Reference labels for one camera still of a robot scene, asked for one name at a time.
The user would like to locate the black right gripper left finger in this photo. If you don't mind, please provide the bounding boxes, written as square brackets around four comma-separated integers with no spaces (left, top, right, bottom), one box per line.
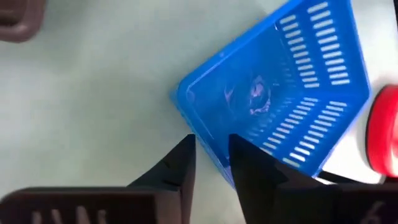
[0,133,197,224]

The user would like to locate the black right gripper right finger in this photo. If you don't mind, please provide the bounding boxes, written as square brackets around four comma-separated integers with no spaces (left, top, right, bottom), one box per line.
[228,133,398,224]

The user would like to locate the blue plastic basket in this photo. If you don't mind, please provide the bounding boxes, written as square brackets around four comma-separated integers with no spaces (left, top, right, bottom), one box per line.
[170,0,373,188]

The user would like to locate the black plastic basket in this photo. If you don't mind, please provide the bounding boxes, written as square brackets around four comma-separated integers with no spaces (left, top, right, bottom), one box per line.
[0,0,48,44]

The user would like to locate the red desk lamp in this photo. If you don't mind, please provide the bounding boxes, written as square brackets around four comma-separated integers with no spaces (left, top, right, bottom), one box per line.
[364,84,398,179]

